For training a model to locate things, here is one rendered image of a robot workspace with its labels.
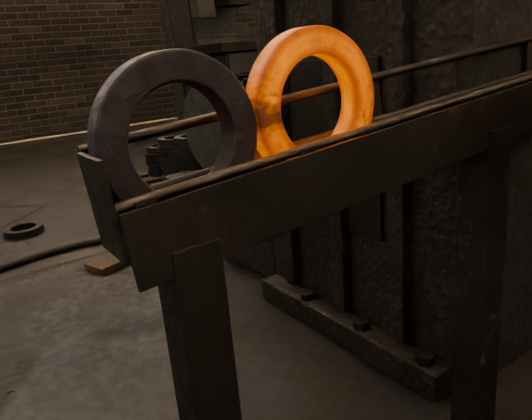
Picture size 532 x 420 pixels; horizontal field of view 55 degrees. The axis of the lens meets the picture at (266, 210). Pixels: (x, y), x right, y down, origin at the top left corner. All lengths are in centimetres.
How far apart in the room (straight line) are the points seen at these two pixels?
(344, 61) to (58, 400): 106
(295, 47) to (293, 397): 84
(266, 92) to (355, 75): 14
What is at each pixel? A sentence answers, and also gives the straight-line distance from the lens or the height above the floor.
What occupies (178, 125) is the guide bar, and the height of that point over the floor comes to 68.
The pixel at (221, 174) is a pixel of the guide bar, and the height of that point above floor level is 63.
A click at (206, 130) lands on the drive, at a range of 203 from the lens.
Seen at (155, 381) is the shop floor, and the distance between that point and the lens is 136.
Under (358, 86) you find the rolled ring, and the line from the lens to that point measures 68.
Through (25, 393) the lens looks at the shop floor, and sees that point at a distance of 147.
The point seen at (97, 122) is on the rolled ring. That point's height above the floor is 71.
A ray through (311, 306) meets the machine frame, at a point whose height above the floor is 7.
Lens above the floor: 76
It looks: 17 degrees down
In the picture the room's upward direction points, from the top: 5 degrees counter-clockwise
